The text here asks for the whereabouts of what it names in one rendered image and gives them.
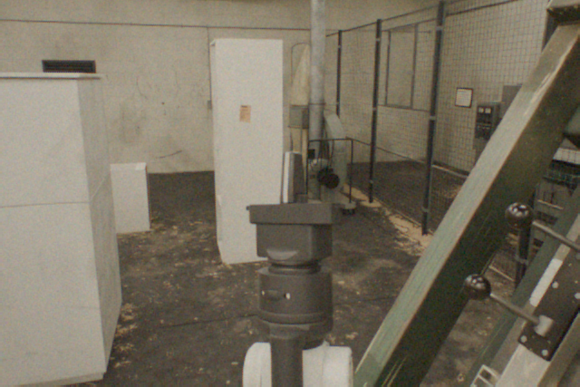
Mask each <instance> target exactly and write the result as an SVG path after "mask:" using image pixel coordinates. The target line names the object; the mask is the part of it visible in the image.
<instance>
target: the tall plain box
mask: <svg viewBox="0 0 580 387"><path fill-rule="evenodd" d="M100 78H106V74H105V73H0V387H54V386H60V385H67V384H73V383H80V382H92V381H99V379H103V375H104V373H105V372H106V370H107V364H108V361H109V356H110V351H111V347H112V343H113V338H114V334H115V330H116V324H117V321H118V316H119V311H120V307H121V304H122V294H121V274H120V263H119V252H118V242H117V231H115V226H116V220H114V210H113V200H112V190H111V171H110V169H111V166H110V156H109V145H108V134H107V124H106V113H105V102H104V92H102V79H100Z"/></svg>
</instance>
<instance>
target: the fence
mask: <svg viewBox="0 0 580 387"><path fill-rule="evenodd" d="M579 347H580V313H578V315H577V317H576V318H575V320H574V321H573V323H572V326H571V328H570V329H569V331H568V333H567V334H566V335H565V337H564V338H563V341H562V343H561V344H560V345H559V347H558V349H557V350H556V354H555V356H554V357H553V359H551V361H550V362H548V361H546V360H544V359H543V358H541V357H539V356H537V354H536V353H533V352H532V351H530V350H528V349H527V348H526V347H524V346H523V345H521V344H520V345H519V346H518V347H517V349H516V350H515V352H514V354H513V355H512V357H511V360H510V362H509V363H508V365H507V367H506V369H505V371H504V373H502V374H501V376H500V378H499V379H498V382H497V384H496V386H495V387H556V386H557V385H558V383H559V381H560V379H561V377H563V375H564V373H565V372H566V369H567V367H568V366H569V364H570V362H571V361H572V359H573V357H574V355H575V354H576V353H577V351H578V349H579Z"/></svg>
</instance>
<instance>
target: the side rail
mask: <svg viewBox="0 0 580 387"><path fill-rule="evenodd" d="M579 102H580V24H572V25H562V26H558V27H557V28H556V30H555V32H554V33H553V35H552V37H551V38H550V40H549V42H548V45H546V47H545V49H544V50H543V52H542V53H541V56H540V57H539V59H538V61H537V62H536V63H535V65H534V67H533V68H532V71H531V73H530V74H529V75H528V77H527V78H526V79H525V81H524V84H523V85H522V87H521V89H520V90H519V92H518V94H517V97H515V99H514V101H512V103H511V105H510V107H509V108H508V110H507V113H506V115H504V117H503V119H502V120H501V122H500V124H499V125H498V128H497V130H496V131H495V133H494V135H492V136H491V138H490V140H489V143H488V145H487V147H486V148H485V149H484V151H483V153H482V154H480V157H479V159H478V161H477V163H476V165H475V166H474V168H473V170H472V171H471V173H470V175H469V176H468V177H467V179H466V181H465V182H464V184H463V186H462V187H461V190H460V192H459V194H458V196H457V197H456V198H455V199H454V200H453V202H452V205H451V206H450V208H449V210H448V212H447V214H446V216H445V217H444V219H443V221H442V222H441V224H440V225H439V227H438V228H437V230H436V232H435V233H434V235H433V237H432V240H431V241H430V243H429V244H428V246H427V248H426V250H424V251H423V253H422V256H421V257H420V260H419V261H418V263H417V265H416V266H415V267H414V269H413V272H412V273H411V276H410V278H408V279H407V281H406V283H405V284H404V286H403V289H402V290H401V292H400V294H399V295H398V297H397V299H396V301H395V302H394V305H393V307H391V309H390V311H389V313H388V314H387V315H386V317H385V319H384V321H383V323H382V325H381V327H380V329H379V330H378V332H377V334H376V336H375V337H374V339H372V341H371V343H370V345H369V346H368V349H367V351H366V353H365V354H364V356H363V358H362V359H361V362H360V364H359V365H358V367H357V369H355V370H354V372H353V387H419V386H420V385H421V381H422V380H423V378H424V376H425V374H426V373H428V371H429V369H430V367H431V365H432V363H433V362H434V360H435V358H436V357H437V355H438V352H439V350H440V348H441V346H442V345H444V344H445V342H446V341H447V338H448V336H449V334H450V332H451V330H452V329H453V327H454V325H455V323H456V322H457V320H458V318H459V317H460V316H461V314H462V312H463V311H464V308H465V306H466V305H467V303H468V301H469V299H470V298H469V297H468V295H467V294H466V293H465V290H464V282H465V279H466V278H467V277H468V276H470V275H473V274H480V275H484V274H485V272H486V271H487V269H488V266H489V265H491V262H492V260H493V259H494V257H495V255H496V253H497V252H498V250H499V248H500V246H501V244H502V242H503V241H505V239H506V237H507V236H508V233H509V230H510V229H511V228H512V227H511V226H510V225H509V224H508V223H507V221H506V216H504V214H506V210H507V209H508V207H509V206H511V205H513V204H517V203H522V204H526V203H527V200H528V198H530V197H531V195H532V193H533V191H534V190H535V188H536V185H537V183H538V181H539V180H540V179H542V177H543V175H544V174H545V172H546V168H547V167H548V165H549V163H550V162H551V160H553V158H554V156H555V155H556V152H557V151H558V149H559V147H560V145H561V144H562V141H564V139H565V138H566V136H565V135H564V133H562V130H563V129H564V127H565V125H566V123H567V121H568V119H569V118H570V116H571V113H572V112H573V111H574V110H575V107H576V106H577V104H578V103H579Z"/></svg>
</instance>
